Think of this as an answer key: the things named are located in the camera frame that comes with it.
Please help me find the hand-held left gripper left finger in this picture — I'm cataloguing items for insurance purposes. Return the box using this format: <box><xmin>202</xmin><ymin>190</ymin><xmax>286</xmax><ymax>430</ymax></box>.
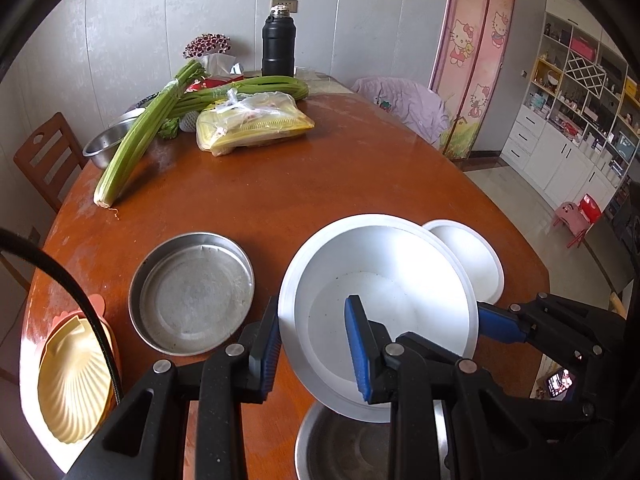
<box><xmin>62</xmin><ymin>296</ymin><xmax>281</xmax><ymax>480</ymax></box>

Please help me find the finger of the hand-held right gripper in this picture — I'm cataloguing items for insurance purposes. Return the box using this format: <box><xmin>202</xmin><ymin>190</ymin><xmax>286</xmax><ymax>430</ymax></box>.
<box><xmin>477</xmin><ymin>292</ymin><xmax>627</xmax><ymax>362</ymax></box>

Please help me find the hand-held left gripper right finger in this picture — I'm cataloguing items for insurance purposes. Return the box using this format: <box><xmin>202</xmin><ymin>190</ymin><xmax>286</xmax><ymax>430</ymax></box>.
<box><xmin>344</xmin><ymin>294</ymin><xmax>548</xmax><ymax>480</ymax></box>

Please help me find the large steel bowl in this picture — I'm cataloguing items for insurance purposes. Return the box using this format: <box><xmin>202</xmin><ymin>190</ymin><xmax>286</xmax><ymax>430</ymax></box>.
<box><xmin>294</xmin><ymin>400</ymin><xmax>448</xmax><ymax>480</ymax></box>

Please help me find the shallow round steel pan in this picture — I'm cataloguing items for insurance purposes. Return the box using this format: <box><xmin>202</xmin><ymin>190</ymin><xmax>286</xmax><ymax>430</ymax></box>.
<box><xmin>128</xmin><ymin>231</ymin><xmax>255</xmax><ymax>357</ymax></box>

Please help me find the yellow shell-shaped plate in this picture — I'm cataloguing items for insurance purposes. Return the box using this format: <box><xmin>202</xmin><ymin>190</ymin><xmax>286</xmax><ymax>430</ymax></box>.
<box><xmin>37</xmin><ymin>315</ymin><xmax>115</xmax><ymax>445</ymax></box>

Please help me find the smartphone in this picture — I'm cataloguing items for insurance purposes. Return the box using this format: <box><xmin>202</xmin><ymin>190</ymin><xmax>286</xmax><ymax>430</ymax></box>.
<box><xmin>545</xmin><ymin>367</ymin><xmax>573</xmax><ymax>401</ymax></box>

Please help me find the pink child stool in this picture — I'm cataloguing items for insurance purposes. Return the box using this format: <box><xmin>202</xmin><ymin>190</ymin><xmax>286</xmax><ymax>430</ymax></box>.
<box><xmin>552</xmin><ymin>201</ymin><xmax>591</xmax><ymax>248</ymax></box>

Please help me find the red child stool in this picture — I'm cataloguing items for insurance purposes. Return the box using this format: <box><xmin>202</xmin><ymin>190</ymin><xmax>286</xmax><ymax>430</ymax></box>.
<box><xmin>577</xmin><ymin>193</ymin><xmax>603</xmax><ymax>226</ymax></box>

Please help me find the white shelf cabinet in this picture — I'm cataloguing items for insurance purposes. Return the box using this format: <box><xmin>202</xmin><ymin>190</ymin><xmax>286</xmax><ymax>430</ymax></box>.
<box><xmin>500</xmin><ymin>0</ymin><xmax>640</xmax><ymax>211</ymax></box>

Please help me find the yellow food plastic bag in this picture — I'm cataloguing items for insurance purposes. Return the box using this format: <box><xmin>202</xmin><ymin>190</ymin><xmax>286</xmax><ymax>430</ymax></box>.
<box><xmin>196</xmin><ymin>89</ymin><xmax>316</xmax><ymax>157</ymax></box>

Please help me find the purple cloth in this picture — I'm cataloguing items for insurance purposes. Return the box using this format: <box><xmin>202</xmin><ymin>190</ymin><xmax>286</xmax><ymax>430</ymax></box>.
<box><xmin>350</xmin><ymin>76</ymin><xmax>451</xmax><ymax>151</ymax></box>

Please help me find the green celery bunch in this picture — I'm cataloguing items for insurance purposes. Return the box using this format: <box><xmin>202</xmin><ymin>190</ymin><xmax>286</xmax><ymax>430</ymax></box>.
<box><xmin>94</xmin><ymin>59</ymin><xmax>207</xmax><ymax>208</ymax></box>
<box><xmin>172</xmin><ymin>75</ymin><xmax>310</xmax><ymax>116</ymax></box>

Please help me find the pink cartoon door curtain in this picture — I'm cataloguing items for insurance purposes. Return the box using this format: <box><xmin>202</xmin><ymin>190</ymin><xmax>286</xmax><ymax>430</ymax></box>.
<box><xmin>427</xmin><ymin>0</ymin><xmax>518</xmax><ymax>161</ymax></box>

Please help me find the small steel bowl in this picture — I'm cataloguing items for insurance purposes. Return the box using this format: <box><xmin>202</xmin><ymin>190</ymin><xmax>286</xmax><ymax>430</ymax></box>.
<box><xmin>82</xmin><ymin>120</ymin><xmax>146</xmax><ymax>170</ymax></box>

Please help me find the red packet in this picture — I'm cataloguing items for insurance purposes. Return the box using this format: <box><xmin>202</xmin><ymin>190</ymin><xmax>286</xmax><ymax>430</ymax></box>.
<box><xmin>186</xmin><ymin>76</ymin><xmax>246</xmax><ymax>93</ymax></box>

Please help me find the brown slatted wooden chair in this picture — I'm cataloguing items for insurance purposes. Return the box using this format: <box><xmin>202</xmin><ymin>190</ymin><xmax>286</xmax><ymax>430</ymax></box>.
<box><xmin>13</xmin><ymin>112</ymin><xmax>88</xmax><ymax>213</ymax></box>

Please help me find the black thermos flask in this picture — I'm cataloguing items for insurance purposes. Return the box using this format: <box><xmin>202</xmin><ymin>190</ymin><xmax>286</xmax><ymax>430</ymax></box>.
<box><xmin>262</xmin><ymin>4</ymin><xmax>297</xmax><ymax>78</ymax></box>

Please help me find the dark red flower bouquet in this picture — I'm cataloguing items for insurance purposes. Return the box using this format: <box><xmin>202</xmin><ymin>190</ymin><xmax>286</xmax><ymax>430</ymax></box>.
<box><xmin>182</xmin><ymin>32</ymin><xmax>241</xmax><ymax>77</ymax></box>

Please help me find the black cable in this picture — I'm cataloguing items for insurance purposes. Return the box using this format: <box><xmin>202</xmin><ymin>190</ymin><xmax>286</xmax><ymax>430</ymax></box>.
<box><xmin>0</xmin><ymin>227</ymin><xmax>122</xmax><ymax>406</ymax></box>

